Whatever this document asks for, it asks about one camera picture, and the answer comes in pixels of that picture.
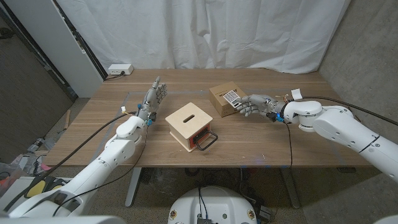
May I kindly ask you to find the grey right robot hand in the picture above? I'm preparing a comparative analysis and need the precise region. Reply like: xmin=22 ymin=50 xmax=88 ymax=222
xmin=234 ymin=94 xmax=285 ymax=118

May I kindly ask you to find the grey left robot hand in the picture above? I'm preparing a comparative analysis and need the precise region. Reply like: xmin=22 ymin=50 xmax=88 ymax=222
xmin=136 ymin=75 xmax=168 ymax=123

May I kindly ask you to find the small grey calculator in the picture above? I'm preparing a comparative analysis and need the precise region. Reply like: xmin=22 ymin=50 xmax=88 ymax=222
xmin=223 ymin=89 xmax=243 ymax=109

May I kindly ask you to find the brown cardboard box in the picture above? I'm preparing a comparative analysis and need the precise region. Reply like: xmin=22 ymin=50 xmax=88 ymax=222
xmin=208 ymin=81 xmax=249 ymax=118

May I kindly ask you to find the wooden drawer box with slot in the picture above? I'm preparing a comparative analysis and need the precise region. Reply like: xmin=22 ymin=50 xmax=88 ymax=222
xmin=165 ymin=102 xmax=218 ymax=153

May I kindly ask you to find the white power strip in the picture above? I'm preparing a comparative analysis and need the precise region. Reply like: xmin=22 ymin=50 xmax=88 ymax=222
xmin=108 ymin=63 xmax=134 ymax=76

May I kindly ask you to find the white curtain backdrop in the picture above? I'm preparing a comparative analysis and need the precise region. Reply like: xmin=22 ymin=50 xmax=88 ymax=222
xmin=55 ymin=0 xmax=352 ymax=75

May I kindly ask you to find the grey metal table leg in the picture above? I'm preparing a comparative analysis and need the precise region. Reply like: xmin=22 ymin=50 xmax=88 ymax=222
xmin=124 ymin=167 xmax=142 ymax=208
xmin=279 ymin=167 xmax=301 ymax=209

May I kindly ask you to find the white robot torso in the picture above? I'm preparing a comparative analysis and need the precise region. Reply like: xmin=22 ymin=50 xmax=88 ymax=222
xmin=167 ymin=185 xmax=258 ymax=224

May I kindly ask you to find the grey power adapter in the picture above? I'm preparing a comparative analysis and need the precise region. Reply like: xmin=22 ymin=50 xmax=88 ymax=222
xmin=257 ymin=204 xmax=272 ymax=220

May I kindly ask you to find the grey cylindrical motor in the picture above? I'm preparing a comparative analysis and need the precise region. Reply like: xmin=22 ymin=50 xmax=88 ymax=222
xmin=27 ymin=138 xmax=47 ymax=153

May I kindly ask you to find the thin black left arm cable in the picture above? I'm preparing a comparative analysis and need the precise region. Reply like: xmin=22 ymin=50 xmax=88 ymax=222
xmin=52 ymin=123 xmax=150 ymax=218

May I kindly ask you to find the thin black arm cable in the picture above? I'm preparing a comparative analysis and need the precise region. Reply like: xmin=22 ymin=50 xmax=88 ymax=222
xmin=284 ymin=122 xmax=294 ymax=169
xmin=52 ymin=123 xmax=150 ymax=218

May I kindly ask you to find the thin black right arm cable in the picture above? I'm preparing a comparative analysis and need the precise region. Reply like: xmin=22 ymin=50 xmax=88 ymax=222
xmin=284 ymin=122 xmax=294 ymax=169

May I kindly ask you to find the black metal drawer handle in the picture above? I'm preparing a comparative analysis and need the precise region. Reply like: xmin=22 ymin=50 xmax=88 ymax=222
xmin=194 ymin=130 xmax=219 ymax=152

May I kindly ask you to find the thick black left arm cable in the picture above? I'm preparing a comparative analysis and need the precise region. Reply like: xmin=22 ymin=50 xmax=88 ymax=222
xmin=2 ymin=111 xmax=138 ymax=213

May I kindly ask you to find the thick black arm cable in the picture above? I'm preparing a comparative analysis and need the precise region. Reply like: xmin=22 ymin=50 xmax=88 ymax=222
xmin=2 ymin=111 xmax=138 ymax=213
xmin=298 ymin=96 xmax=398 ymax=127

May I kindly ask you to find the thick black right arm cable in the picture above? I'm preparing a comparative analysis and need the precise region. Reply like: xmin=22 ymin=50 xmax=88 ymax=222
xmin=298 ymin=96 xmax=398 ymax=127

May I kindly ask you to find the white panel with black frame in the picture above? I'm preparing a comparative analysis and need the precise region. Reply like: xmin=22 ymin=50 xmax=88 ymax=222
xmin=2 ymin=0 xmax=105 ymax=99

